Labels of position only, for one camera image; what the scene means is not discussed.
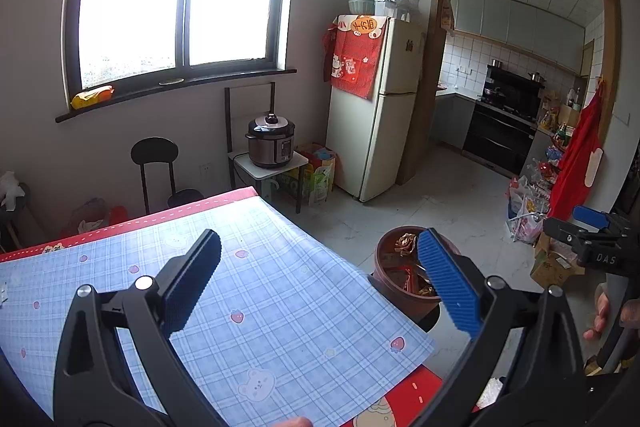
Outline black kitchen stove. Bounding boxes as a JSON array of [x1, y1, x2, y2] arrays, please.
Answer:
[[462, 65, 544, 176]]

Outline red peanut package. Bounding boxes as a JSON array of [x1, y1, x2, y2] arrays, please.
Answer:
[[383, 261, 428, 295]]

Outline yellow orange snack bag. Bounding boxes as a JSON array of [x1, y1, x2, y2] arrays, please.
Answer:
[[70, 84, 114, 110]]

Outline cream refrigerator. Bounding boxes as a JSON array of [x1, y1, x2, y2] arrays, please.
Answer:
[[326, 17, 426, 202]]

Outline electric pressure cooker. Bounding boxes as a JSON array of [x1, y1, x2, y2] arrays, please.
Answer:
[[245, 113, 295, 168]]

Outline person right hand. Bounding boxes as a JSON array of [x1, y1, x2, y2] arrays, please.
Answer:
[[582, 285, 640, 341]]

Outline black framed window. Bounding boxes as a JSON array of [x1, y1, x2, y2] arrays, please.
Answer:
[[54, 0, 304, 124]]

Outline red apron hanging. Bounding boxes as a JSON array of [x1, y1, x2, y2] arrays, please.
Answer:
[[548, 80, 605, 220]]

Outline plastic bags on floor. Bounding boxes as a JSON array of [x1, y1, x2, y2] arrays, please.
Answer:
[[506, 159, 556, 245]]

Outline containers atop fridge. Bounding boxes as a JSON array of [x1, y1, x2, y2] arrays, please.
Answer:
[[348, 0, 421, 22]]

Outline blue plaid table cover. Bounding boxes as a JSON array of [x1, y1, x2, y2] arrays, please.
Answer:
[[0, 195, 437, 427]]

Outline brown plastic trash bucket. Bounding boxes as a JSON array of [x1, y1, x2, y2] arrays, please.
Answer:
[[369, 225, 440, 323]]

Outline brown paper bag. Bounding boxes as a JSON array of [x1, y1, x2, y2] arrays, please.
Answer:
[[394, 233, 418, 258]]

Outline green yellow shopping bags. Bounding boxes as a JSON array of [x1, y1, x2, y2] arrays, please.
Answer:
[[296, 143, 337, 206]]

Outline cardboard box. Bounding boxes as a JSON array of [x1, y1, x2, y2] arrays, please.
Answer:
[[530, 233, 586, 289]]

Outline small white side table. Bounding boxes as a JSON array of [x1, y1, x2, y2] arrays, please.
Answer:
[[228, 152, 309, 215]]

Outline red cloth on fridge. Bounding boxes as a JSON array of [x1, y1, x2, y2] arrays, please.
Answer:
[[323, 15, 388, 100]]

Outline black round back chair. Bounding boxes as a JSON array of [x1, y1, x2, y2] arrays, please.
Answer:
[[130, 136, 204, 215]]

